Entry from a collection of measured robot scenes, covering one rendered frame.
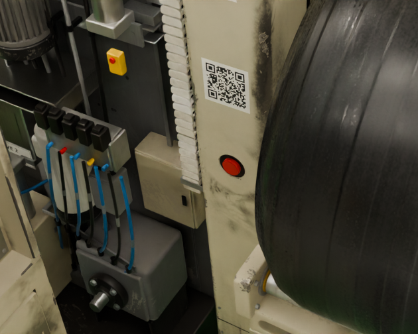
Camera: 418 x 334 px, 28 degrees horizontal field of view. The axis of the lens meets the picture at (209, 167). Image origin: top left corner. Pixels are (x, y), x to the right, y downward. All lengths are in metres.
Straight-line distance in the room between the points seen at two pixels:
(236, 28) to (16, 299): 0.61
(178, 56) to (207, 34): 0.09
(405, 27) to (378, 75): 0.06
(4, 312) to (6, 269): 0.07
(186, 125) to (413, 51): 0.49
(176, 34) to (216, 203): 0.32
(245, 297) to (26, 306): 0.38
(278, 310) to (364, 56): 0.56
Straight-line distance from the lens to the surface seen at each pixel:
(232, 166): 1.27
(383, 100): 0.89
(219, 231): 1.42
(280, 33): 1.13
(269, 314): 1.34
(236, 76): 1.15
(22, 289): 1.43
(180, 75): 1.23
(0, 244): 1.42
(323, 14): 0.95
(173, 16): 1.18
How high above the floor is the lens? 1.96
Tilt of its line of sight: 44 degrees down
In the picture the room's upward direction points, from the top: 6 degrees counter-clockwise
